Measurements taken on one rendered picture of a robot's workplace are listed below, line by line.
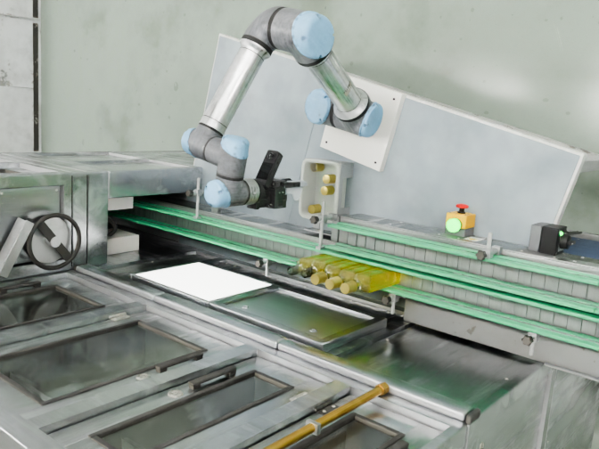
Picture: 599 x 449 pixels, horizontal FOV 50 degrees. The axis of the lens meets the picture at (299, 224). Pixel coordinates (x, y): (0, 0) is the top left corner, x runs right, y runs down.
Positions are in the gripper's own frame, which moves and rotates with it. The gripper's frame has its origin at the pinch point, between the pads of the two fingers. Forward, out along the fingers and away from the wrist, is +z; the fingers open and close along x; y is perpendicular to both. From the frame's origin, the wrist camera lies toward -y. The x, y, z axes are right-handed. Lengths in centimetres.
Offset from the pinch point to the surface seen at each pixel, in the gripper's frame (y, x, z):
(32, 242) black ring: 32, -89, -38
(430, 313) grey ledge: 40, 35, 30
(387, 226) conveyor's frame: 14.9, 15.1, 30.6
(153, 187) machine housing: 15, -90, 16
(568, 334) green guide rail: 33, 78, 26
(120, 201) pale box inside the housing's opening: 22, -100, 7
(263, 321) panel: 42.0, 1.5, -13.2
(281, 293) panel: 42.6, -15.3, 14.2
